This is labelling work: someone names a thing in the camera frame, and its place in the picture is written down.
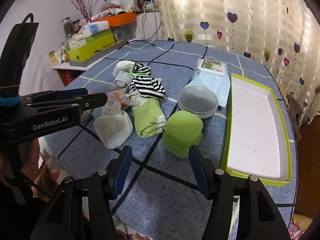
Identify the white shelf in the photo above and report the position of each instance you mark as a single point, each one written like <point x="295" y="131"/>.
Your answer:
<point x="72" y="66"/>

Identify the white sock pair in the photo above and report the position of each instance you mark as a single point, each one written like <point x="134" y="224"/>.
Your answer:
<point x="113" y="127"/>

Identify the blue face mask pack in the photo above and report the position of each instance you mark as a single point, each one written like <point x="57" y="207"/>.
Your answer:
<point x="212" y="87"/>

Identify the grey sock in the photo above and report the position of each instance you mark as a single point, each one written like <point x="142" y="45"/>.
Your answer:
<point x="122" y="82"/>

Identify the heart print curtain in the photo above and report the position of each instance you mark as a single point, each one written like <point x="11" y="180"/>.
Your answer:
<point x="225" y="7"/>

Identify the person's left hand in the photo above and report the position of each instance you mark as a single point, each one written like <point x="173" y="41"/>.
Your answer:
<point x="35" y="157"/>

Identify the white and blue tissue pack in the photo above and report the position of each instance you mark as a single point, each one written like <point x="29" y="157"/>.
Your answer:
<point x="96" y="28"/>

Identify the orange basket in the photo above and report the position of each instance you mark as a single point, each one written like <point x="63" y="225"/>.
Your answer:
<point x="120" y="20"/>

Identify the dark glass jar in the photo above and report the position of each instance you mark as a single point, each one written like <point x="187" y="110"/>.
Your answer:
<point x="67" y="27"/>

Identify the green cardboard box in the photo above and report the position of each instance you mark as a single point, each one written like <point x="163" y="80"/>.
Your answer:
<point x="92" y="47"/>

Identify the clear storage bin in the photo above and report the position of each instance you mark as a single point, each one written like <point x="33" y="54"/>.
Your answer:
<point x="125" y="32"/>

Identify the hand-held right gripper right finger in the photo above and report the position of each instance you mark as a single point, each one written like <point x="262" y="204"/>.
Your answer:
<point x="200" y="173"/>

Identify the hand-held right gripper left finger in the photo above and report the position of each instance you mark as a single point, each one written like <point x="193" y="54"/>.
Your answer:
<point x="122" y="172"/>

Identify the light green cloth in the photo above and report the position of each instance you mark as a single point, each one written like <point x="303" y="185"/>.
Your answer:
<point x="132" y="72"/>

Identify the clear plastic bag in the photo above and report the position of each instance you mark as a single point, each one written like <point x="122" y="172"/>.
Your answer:
<point x="110" y="2"/>

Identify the small striped sock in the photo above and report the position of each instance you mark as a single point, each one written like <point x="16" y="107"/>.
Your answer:
<point x="141" y="68"/>

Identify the green towel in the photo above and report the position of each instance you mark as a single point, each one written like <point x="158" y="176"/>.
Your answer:
<point x="147" y="117"/>

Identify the striped cardboard box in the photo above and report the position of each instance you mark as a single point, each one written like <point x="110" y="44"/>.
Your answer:
<point x="100" y="55"/>

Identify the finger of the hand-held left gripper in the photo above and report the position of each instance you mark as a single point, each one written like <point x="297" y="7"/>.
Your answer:
<point x="95" y="100"/>
<point x="72" y="93"/>

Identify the light blue cloth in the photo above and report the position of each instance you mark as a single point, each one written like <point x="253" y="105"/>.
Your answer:
<point x="98" y="115"/>

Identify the pink printed packet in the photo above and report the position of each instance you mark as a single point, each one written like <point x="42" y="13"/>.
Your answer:
<point x="116" y="98"/>

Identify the white box with green rim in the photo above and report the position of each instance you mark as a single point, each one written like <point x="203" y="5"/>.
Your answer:
<point x="252" y="132"/>

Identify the large striped sock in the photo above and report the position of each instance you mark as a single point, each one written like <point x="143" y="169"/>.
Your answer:
<point x="146" y="87"/>

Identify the wet wipes pack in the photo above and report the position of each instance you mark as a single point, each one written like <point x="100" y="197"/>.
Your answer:
<point x="212" y="67"/>

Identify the clear round plastic container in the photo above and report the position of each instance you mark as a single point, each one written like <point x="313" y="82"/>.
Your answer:
<point x="197" y="101"/>

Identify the floral printed sheet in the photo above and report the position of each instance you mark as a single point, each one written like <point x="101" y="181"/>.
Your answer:
<point x="52" y="160"/>

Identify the blue checked blanket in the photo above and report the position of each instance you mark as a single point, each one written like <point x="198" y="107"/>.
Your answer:
<point x="170" y="187"/>

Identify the white and green carton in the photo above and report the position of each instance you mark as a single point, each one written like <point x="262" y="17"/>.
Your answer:
<point x="97" y="36"/>

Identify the wooden cabinet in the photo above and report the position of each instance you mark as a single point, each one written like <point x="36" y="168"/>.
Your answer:
<point x="308" y="160"/>

